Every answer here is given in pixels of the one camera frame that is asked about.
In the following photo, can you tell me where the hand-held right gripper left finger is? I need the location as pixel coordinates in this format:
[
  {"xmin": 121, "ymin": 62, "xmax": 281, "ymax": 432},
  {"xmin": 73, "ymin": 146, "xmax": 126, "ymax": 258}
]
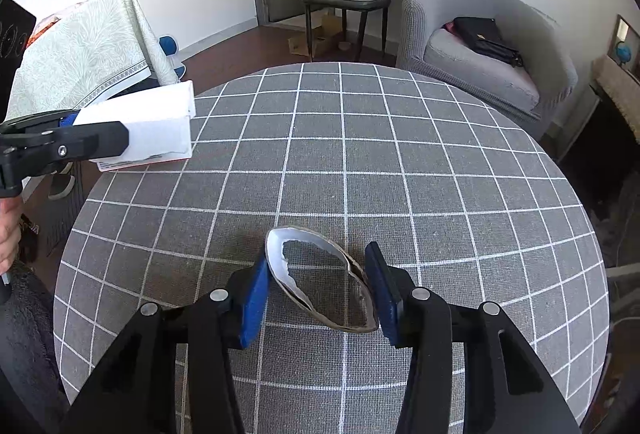
[{"xmin": 60, "ymin": 255, "xmax": 273, "ymax": 434}]

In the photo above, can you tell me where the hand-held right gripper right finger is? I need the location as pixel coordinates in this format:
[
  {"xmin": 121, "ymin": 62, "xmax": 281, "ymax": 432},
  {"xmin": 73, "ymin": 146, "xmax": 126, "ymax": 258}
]
[{"xmin": 364, "ymin": 241, "xmax": 583, "ymax": 434}]

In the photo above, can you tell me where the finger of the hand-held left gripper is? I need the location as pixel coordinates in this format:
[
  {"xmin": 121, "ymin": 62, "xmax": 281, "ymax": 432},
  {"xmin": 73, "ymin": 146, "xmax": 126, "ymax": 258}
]
[
  {"xmin": 0, "ymin": 120, "xmax": 132, "ymax": 177},
  {"xmin": 0, "ymin": 110, "xmax": 82, "ymax": 136}
]

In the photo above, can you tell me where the torn brown cardboard ring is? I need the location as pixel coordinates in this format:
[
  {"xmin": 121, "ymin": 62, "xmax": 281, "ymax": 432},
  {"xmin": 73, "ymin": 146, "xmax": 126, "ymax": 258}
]
[{"xmin": 264, "ymin": 225, "xmax": 380, "ymax": 332}]

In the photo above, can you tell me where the red and white cardboard box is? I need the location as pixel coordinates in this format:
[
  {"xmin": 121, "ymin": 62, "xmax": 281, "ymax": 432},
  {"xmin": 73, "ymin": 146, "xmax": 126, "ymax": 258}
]
[{"xmin": 75, "ymin": 80, "xmax": 197, "ymax": 172}]

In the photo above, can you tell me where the person's left hand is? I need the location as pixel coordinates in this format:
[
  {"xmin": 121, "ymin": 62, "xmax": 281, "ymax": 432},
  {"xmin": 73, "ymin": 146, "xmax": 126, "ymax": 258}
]
[{"xmin": 0, "ymin": 197, "xmax": 22, "ymax": 273}]

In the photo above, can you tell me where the orange printed box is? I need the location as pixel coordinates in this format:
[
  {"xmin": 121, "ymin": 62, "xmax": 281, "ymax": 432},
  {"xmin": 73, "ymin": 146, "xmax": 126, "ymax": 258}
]
[{"xmin": 27, "ymin": 4, "xmax": 81, "ymax": 48}]

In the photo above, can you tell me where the grey slipper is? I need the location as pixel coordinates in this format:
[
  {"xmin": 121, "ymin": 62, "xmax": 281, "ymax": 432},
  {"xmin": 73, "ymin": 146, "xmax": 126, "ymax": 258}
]
[{"xmin": 48, "ymin": 161, "xmax": 76, "ymax": 201}]

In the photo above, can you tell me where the green patterned cloth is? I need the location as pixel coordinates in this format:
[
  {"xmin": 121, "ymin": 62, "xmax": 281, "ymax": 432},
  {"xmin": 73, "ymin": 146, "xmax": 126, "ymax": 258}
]
[{"xmin": 5, "ymin": 0, "xmax": 180, "ymax": 125}]

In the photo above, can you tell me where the round table, grey checked cloth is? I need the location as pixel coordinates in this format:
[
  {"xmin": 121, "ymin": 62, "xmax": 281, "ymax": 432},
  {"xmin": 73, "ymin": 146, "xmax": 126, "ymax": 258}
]
[{"xmin": 52, "ymin": 62, "xmax": 611, "ymax": 434}]

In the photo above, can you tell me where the person's dark clothing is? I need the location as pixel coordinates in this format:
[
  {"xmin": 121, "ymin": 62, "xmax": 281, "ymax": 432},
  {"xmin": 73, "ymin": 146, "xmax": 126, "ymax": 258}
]
[{"xmin": 0, "ymin": 259, "xmax": 71, "ymax": 434}]

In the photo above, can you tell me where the grey armchair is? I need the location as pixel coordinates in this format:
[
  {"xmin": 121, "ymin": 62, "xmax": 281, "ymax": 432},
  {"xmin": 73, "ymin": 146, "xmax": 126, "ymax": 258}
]
[{"xmin": 396, "ymin": 0, "xmax": 578, "ymax": 140}]

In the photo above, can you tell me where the brown cardboard box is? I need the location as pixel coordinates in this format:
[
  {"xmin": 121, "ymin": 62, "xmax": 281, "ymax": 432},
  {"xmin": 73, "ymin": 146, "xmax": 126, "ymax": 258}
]
[{"xmin": 287, "ymin": 13, "xmax": 346, "ymax": 56}]

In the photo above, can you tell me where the black bag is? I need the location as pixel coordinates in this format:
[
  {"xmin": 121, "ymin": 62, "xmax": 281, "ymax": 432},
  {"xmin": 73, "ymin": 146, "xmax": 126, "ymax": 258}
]
[{"xmin": 452, "ymin": 17, "xmax": 525, "ymax": 68}]

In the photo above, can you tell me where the cream fringed desk cloth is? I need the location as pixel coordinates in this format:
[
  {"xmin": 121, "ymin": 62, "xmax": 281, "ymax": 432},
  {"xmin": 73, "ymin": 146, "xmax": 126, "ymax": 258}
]
[{"xmin": 592, "ymin": 54, "xmax": 640, "ymax": 150}]

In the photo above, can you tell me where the framed picture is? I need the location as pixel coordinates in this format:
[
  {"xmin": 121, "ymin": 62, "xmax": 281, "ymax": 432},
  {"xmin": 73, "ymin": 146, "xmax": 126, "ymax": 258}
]
[{"xmin": 607, "ymin": 14, "xmax": 640, "ymax": 65}]

